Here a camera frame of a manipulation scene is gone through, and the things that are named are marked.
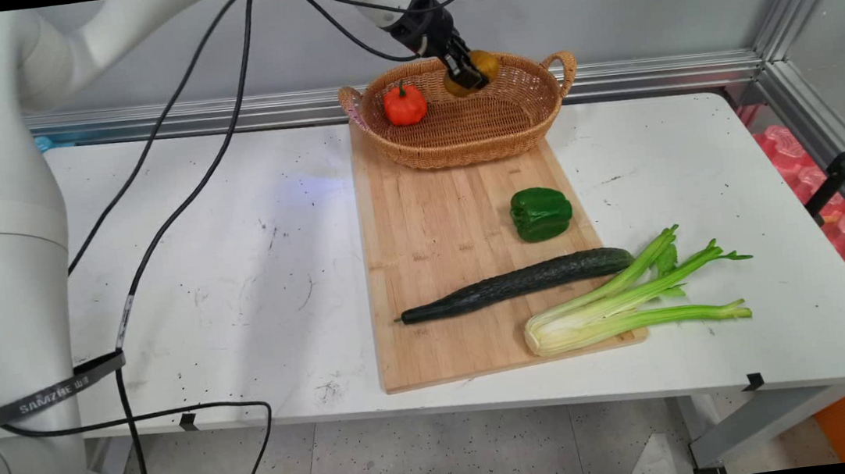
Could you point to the black tape tab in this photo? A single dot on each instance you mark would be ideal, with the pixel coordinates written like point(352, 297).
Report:
point(188, 422)
point(753, 382)

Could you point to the small orange-red pumpkin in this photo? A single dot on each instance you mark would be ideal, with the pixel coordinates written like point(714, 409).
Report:
point(404, 105)

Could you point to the woven wicker basket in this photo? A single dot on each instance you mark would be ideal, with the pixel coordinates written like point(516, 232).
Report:
point(459, 137)

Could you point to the horizontal aluminium frame rail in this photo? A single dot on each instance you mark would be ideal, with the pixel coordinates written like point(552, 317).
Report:
point(221, 115)

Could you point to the dark green cucumber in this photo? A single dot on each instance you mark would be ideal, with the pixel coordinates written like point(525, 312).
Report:
point(521, 281)

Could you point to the bamboo cutting board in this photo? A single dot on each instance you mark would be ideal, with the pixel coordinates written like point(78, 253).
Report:
point(436, 220)

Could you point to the yellow-brown potato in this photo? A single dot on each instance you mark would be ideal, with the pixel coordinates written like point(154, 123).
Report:
point(489, 63)

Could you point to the grey table leg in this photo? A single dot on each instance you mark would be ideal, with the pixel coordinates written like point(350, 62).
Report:
point(764, 421)

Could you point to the green bell pepper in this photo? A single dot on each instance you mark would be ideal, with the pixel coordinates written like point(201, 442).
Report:
point(542, 214)

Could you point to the green celery bunch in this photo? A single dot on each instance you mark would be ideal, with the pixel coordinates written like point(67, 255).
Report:
point(596, 321)

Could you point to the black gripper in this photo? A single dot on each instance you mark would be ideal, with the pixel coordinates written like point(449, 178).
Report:
point(426, 28)

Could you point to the sloping aluminium frame rail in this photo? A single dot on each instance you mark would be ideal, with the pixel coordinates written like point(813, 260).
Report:
point(828, 139)

